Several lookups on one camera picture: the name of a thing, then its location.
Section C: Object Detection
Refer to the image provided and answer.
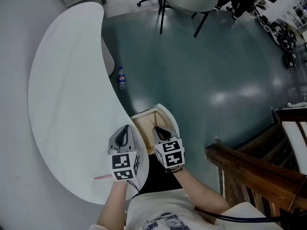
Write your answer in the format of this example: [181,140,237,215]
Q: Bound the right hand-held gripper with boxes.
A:
[153,126,185,170]

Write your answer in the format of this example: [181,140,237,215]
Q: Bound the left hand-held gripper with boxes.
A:
[106,125,142,183]

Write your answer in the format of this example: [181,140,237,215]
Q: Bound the large white wooden drawer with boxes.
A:
[129,103,181,156]

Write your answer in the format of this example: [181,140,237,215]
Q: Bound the person's left forearm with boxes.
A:
[95,180,128,230]

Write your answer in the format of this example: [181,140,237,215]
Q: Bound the person's right forearm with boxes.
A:
[165,168,230,216]

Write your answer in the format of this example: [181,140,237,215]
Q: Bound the white curved table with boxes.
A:
[28,1,150,206]

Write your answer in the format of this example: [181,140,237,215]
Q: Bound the person's black trousers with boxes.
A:
[138,152,185,196]

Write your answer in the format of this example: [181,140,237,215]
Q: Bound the clear plastic bottle blue label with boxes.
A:
[118,66,127,91]

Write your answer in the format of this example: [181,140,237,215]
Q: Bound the white printed t-shirt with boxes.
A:
[90,190,284,230]

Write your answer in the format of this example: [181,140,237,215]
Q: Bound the pile of black floor devices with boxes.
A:
[255,13,298,69]

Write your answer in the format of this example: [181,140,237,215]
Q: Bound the dark wrist bracelet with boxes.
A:
[164,166,184,174]

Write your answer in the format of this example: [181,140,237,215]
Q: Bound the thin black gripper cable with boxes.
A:
[127,179,141,193]

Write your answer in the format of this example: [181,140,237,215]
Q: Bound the dark blue gripper cable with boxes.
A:
[194,206,307,224]

